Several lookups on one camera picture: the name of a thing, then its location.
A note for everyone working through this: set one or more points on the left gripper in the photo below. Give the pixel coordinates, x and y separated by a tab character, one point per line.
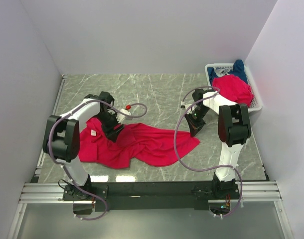
113	133

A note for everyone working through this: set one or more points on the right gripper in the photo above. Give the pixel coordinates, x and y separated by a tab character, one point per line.
195	127

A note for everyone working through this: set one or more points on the red t shirt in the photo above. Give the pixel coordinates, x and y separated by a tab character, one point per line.
153	146
234	89

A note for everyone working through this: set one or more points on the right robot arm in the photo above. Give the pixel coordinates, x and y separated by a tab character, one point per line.
234	129

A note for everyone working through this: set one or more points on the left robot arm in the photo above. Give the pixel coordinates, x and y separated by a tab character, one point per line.
62	137

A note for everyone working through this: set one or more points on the red t shirt in basket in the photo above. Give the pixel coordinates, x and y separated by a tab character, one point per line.
234	89

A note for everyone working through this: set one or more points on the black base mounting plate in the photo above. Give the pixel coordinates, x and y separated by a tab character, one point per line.
154	195

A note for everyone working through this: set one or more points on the white plastic laundry basket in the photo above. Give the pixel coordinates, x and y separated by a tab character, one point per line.
256	103

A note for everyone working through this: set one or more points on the blue t shirt in basket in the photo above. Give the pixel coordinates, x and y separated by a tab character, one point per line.
237	69

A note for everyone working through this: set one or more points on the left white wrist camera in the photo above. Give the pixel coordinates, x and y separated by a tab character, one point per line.
123	115

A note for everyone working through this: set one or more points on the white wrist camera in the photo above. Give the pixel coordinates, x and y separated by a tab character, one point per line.
182	105
123	115

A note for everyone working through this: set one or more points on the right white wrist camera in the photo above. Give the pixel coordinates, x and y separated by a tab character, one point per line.
182	105

